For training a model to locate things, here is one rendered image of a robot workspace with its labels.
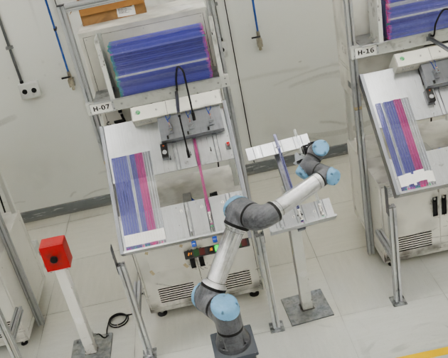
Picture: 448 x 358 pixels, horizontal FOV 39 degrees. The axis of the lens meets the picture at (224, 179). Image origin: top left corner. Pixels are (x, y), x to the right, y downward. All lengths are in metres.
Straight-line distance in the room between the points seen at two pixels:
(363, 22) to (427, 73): 0.45
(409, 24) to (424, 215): 1.11
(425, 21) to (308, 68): 1.68
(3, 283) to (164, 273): 0.92
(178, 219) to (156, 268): 0.53
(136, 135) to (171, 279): 0.90
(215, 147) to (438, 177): 1.17
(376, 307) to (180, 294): 1.14
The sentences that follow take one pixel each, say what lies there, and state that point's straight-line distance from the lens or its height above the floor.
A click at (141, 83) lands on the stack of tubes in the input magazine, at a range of 3.35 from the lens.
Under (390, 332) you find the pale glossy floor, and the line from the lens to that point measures 3.58.
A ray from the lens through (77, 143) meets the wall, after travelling 5.15.
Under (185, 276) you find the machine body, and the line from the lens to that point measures 3.75.
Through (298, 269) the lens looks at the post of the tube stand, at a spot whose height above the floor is 0.31.
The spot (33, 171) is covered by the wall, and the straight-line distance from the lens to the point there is 5.31.
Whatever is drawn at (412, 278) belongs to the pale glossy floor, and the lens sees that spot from 3.94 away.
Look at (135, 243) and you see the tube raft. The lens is 3.27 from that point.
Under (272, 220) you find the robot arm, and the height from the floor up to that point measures 1.05.
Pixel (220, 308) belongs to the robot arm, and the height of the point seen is 0.77.
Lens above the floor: 2.43
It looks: 27 degrees down
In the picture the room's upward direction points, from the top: 12 degrees counter-clockwise
